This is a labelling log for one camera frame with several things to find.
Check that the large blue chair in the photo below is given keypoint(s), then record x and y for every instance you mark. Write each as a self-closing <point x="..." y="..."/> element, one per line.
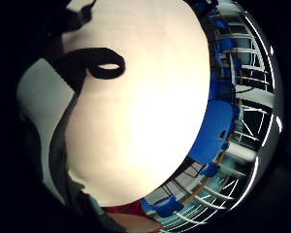
<point x="213" y="129"/>

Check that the long ceiling light strip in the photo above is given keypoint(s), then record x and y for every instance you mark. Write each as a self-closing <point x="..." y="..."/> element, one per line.
<point x="249" y="186"/>
<point x="263" y="48"/>

